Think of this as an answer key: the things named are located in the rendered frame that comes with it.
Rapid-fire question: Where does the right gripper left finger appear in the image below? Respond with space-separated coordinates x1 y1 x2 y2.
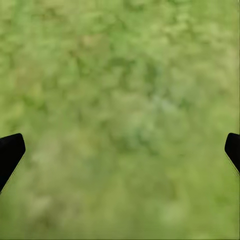
0 133 26 192

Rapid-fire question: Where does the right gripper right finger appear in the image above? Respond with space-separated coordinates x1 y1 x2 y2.
224 132 240 172

